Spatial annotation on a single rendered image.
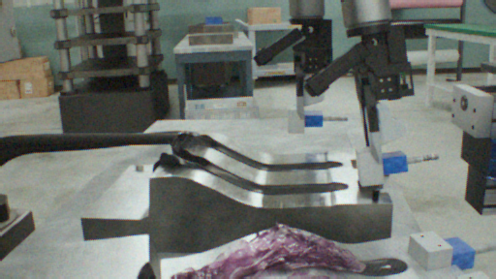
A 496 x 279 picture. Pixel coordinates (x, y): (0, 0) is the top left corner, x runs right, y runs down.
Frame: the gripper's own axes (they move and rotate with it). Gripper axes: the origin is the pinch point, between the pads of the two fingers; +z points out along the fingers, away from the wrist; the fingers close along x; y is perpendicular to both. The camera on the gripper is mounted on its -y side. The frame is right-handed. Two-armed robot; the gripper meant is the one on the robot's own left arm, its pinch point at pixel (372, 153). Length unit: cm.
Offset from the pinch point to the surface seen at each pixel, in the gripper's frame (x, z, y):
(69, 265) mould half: -29.6, 2.4, -38.1
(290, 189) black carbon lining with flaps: 1.4, 4.4, -14.1
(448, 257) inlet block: -18.3, 11.2, 6.1
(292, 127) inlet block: 26.2, -3.0, -13.3
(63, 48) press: 338, -69, -224
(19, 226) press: 7, 7, -70
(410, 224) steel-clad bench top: 5.7, 14.8, 6.0
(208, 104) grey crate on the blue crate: 335, 3, -96
